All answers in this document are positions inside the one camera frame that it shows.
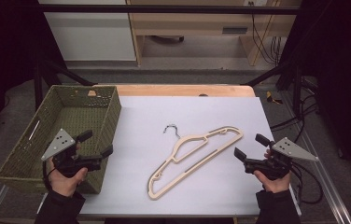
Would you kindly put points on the beige plastic clothes hanger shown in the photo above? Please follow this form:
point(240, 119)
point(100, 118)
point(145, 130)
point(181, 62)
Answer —
point(176, 182)

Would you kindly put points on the yellow and black tool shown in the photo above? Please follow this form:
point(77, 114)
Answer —
point(271, 98)

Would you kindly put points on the person's left hand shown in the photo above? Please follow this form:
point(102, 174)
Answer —
point(66, 185)

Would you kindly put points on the black metal frame strut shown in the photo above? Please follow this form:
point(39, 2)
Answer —
point(288, 74)
point(55, 71)

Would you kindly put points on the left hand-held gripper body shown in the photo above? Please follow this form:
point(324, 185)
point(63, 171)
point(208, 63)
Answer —
point(59, 144)

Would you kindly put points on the white cabinet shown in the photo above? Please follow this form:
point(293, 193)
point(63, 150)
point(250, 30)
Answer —
point(92, 37)

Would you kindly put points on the dark curtain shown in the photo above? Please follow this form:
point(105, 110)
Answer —
point(5, 62)
point(341, 77)

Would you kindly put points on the green woven basket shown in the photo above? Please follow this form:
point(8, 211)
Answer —
point(71, 115)

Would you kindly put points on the black horizontal frame bar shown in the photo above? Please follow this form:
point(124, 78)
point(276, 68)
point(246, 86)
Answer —
point(164, 9)

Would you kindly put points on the person's right hand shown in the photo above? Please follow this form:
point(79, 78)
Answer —
point(276, 186)

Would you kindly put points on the light wooden desk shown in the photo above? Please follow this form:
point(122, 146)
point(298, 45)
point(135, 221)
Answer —
point(195, 26)

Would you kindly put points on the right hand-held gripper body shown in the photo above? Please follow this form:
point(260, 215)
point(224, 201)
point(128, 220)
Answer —
point(288, 149)

